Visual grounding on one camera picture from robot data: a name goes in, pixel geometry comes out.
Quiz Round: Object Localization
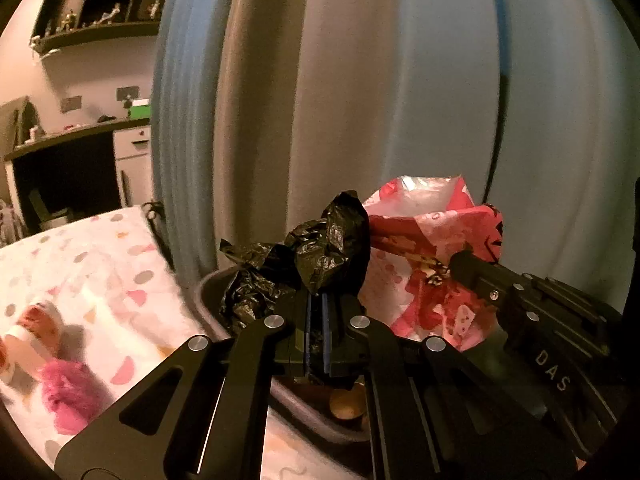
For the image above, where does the dark desk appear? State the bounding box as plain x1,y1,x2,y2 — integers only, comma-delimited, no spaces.
2,117,153,233

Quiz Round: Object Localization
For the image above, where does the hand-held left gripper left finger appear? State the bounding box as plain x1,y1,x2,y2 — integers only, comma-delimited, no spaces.
54,290,321,480

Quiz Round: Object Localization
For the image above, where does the group of small figurines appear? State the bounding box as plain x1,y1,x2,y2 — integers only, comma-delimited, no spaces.
42,0,163,36

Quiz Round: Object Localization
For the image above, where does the dark wall shelf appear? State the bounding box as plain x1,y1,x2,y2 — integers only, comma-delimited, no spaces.
30,0,173,56

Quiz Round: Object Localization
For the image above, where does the blue and beige curtain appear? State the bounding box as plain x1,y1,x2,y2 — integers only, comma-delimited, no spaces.
150,0,640,361

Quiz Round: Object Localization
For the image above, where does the white drawer cabinet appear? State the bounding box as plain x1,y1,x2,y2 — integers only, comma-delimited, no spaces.
112,125,153,208

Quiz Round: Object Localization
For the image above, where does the pink fluffy cloth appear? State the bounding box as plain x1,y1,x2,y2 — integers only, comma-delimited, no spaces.
37,359,108,436

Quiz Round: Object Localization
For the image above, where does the patterned paper cup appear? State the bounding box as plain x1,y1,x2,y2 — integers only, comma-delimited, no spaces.
5,301,66,383

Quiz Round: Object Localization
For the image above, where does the red white printed plastic bag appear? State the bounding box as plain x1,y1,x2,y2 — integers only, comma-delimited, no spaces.
359,175,505,353

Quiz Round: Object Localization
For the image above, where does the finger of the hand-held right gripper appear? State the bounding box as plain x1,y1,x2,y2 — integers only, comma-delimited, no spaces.
447,250,527,307

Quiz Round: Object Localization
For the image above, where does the black plastic bag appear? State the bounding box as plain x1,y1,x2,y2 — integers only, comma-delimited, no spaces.
219,190,372,336

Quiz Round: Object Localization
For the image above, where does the patterned tablecloth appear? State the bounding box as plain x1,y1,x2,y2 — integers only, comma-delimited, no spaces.
0,205,321,480

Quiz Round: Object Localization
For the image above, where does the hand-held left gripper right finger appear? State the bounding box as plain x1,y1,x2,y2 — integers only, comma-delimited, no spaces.
320,292,581,480

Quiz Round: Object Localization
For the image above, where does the grey plastic bin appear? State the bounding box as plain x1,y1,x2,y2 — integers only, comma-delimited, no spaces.
192,266,373,443

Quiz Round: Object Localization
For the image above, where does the brown padded headboard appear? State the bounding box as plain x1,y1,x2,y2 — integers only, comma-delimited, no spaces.
0,97,38,158

